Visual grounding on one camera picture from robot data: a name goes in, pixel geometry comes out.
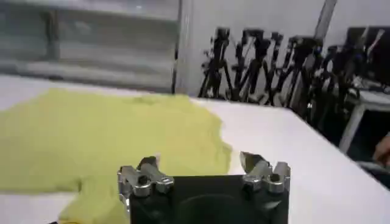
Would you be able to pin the yellow-green shirt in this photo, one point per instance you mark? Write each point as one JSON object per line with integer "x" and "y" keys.
{"x": 106, "y": 143}

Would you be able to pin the white desk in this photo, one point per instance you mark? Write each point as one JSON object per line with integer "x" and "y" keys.
{"x": 364, "y": 118}

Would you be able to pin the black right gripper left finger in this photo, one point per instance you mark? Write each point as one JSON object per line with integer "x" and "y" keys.
{"x": 143, "y": 178}

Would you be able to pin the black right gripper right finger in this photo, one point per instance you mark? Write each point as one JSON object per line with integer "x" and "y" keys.
{"x": 264, "y": 175}

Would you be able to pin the black camera tripod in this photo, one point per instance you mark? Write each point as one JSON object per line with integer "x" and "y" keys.
{"x": 297, "y": 71}
{"x": 254, "y": 65}
{"x": 217, "y": 65}

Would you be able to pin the person's hand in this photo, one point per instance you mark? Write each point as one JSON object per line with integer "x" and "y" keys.
{"x": 383, "y": 151}

